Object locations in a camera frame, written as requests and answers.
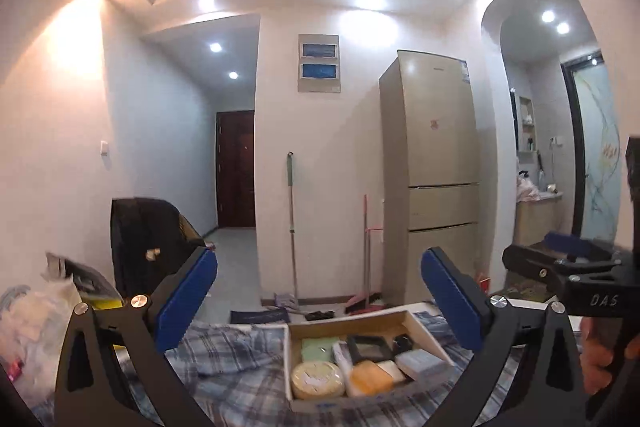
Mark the bathroom vanity cabinet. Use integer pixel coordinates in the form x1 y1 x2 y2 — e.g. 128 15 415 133
515 192 563 248

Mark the wall electrical panel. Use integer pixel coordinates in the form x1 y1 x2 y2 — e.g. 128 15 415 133
298 33 342 94

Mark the pink broom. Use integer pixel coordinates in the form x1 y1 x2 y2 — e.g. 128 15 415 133
345 193 386 314

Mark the round cream tin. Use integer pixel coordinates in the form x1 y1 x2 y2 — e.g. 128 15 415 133
291 361 347 400

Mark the mop with grey handle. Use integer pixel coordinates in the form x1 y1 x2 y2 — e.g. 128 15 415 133
260 151 301 310

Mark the grey small box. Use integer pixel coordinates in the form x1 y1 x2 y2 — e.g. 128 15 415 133
395 349 443 380

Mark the dark blue floor mat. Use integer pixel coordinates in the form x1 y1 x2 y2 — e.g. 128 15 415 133
230 309 291 324

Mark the person's right hand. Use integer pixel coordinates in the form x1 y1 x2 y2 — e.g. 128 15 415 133
579 314 640 396

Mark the wall niche shelf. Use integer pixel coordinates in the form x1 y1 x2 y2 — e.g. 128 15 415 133
517 96 536 152

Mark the black jacket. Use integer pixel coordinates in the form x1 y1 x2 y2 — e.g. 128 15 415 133
111 198 206 295

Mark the frosted glass door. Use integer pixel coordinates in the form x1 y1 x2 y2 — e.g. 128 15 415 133
560 52 631 240

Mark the blue plaid cloth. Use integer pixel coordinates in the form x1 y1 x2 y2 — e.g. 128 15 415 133
30 312 591 427

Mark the dark wooden door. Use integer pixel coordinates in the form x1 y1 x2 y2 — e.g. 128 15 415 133
216 109 256 229

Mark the beige refrigerator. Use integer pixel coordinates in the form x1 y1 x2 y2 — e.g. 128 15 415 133
378 49 482 305

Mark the cardboard box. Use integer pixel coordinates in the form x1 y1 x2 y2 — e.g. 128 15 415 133
282 302 457 415

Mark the green pouch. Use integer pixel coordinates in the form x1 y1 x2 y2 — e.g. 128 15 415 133
301 338 337 364

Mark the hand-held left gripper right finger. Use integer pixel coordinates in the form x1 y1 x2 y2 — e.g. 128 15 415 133
420 247 587 427

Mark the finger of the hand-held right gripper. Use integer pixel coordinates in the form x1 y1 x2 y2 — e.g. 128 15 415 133
501 243 623 295
544 231 631 265

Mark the grey bag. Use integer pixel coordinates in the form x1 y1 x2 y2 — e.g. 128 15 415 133
46 252 123 303

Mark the pink cloth bundle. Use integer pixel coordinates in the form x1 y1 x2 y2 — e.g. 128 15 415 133
516 172 541 202

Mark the white plastic bag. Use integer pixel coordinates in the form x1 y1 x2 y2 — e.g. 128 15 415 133
0 279 83 408

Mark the orange soap bar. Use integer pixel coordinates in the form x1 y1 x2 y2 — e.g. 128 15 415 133
349 359 396 395

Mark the black square display frame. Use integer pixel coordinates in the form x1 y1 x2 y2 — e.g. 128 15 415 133
346 333 396 365

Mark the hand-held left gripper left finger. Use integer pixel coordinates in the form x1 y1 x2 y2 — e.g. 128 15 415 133
52 246 219 427

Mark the white square box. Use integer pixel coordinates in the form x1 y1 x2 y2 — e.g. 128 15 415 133
377 359 407 383

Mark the patterned door mat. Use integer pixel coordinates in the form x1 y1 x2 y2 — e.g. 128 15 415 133
502 283 552 304

